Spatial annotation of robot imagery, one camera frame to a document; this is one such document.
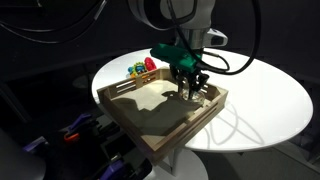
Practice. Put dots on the white donut plush toy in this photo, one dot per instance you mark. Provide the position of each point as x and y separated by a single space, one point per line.
193 96

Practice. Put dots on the colourful ring stacking toy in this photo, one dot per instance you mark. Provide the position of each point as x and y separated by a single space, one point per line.
141 67

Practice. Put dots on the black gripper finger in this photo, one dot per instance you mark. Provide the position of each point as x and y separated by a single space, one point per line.
180 84
199 85

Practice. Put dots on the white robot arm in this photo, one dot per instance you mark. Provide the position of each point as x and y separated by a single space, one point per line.
192 21

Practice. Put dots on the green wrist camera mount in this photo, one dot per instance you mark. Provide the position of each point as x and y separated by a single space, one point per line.
178 57

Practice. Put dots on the purple orange clamp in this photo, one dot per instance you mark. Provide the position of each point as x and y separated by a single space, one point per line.
84 122

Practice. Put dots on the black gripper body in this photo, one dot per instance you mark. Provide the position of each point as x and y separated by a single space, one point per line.
192 78

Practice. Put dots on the white table pedestal base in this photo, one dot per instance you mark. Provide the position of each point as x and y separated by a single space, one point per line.
181 164

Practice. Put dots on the wooden slatted tray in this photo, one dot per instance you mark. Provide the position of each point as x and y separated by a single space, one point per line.
155 116

